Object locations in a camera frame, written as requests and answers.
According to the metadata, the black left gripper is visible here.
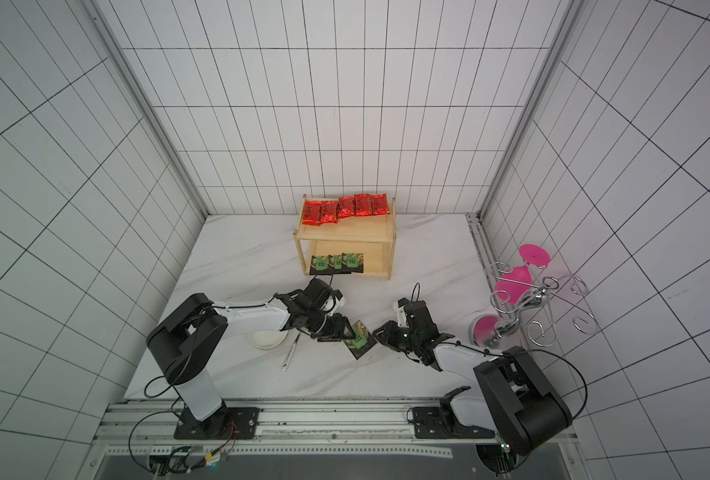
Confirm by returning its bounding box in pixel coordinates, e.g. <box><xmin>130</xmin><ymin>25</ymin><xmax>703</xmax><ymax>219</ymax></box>
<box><xmin>303</xmin><ymin>306</ymin><xmax>355</xmax><ymax>342</ymax></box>

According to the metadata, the green tea bag four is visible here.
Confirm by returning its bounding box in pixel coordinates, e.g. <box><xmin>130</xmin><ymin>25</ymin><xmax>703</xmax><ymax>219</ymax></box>
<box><xmin>343</xmin><ymin>321</ymin><xmax>376</xmax><ymax>360</ymax></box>

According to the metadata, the green tea bag two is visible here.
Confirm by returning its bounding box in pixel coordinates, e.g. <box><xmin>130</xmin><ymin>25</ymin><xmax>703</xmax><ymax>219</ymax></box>
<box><xmin>309</xmin><ymin>255</ymin><xmax>331</xmax><ymax>276</ymax></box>

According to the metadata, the green tea bag three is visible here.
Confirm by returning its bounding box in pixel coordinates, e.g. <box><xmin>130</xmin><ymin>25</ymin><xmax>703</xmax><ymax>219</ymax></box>
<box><xmin>342</xmin><ymin>253</ymin><xmax>364</xmax><ymax>274</ymax></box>

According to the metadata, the red tea bag two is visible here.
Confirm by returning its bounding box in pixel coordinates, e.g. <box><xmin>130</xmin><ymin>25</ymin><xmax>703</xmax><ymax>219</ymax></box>
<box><xmin>319</xmin><ymin>200</ymin><xmax>339</xmax><ymax>224</ymax></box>

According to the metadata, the red tea bag one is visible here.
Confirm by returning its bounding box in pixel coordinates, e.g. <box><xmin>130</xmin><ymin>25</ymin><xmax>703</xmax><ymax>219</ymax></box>
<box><xmin>302</xmin><ymin>200</ymin><xmax>322</xmax><ymax>226</ymax></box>

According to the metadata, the red tea bag three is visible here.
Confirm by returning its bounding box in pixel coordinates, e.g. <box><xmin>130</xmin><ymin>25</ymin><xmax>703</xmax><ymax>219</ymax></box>
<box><xmin>337</xmin><ymin>196</ymin><xmax>356</xmax><ymax>219</ymax></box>

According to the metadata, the red tea bag four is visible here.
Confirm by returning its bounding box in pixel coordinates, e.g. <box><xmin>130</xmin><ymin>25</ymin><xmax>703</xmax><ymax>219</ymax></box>
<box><xmin>354</xmin><ymin>194</ymin><xmax>373</xmax><ymax>217</ymax></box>

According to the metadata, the red tea bag five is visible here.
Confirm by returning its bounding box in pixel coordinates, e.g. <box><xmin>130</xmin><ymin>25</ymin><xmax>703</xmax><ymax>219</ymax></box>
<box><xmin>371</xmin><ymin>194</ymin><xmax>390</xmax><ymax>216</ymax></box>

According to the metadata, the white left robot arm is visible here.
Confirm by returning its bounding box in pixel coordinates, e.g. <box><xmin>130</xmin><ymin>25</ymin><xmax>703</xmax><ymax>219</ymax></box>
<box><xmin>146</xmin><ymin>278</ymin><xmax>355</xmax><ymax>423</ymax></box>

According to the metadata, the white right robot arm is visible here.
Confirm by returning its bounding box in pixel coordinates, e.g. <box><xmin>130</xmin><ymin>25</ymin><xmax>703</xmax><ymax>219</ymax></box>
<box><xmin>373</xmin><ymin>298</ymin><xmax>574</xmax><ymax>456</ymax></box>

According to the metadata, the wooden two-tier shelf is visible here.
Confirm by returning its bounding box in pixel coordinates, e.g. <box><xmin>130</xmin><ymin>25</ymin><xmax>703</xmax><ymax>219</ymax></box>
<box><xmin>293</xmin><ymin>195</ymin><xmax>397</xmax><ymax>280</ymax></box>

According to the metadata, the metal spoon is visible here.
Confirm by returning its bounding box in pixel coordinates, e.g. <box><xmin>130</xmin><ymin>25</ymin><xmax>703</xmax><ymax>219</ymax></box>
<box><xmin>281</xmin><ymin>332</ymin><xmax>302</xmax><ymax>372</ymax></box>

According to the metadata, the white bowl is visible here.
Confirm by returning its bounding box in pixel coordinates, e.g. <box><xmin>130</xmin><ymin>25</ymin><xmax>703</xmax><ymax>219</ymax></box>
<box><xmin>247</xmin><ymin>330</ymin><xmax>288</xmax><ymax>350</ymax></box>

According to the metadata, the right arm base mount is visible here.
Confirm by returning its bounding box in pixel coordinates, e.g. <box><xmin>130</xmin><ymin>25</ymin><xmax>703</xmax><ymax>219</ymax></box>
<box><xmin>406</xmin><ymin>386</ymin><xmax>496</xmax><ymax>440</ymax></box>

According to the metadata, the chrome wire cup rack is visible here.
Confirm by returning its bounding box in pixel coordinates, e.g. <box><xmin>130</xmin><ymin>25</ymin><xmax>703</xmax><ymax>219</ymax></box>
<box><xmin>469</xmin><ymin>262</ymin><xmax>600</xmax><ymax>348</ymax></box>

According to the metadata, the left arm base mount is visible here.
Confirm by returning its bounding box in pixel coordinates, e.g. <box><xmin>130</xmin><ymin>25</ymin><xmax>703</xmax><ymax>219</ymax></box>
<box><xmin>173</xmin><ymin>405</ymin><xmax>260</xmax><ymax>441</ymax></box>

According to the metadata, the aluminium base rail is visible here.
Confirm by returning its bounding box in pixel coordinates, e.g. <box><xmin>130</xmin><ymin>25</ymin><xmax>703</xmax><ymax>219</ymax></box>
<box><xmin>90</xmin><ymin>395</ymin><xmax>578</xmax><ymax>460</ymax></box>

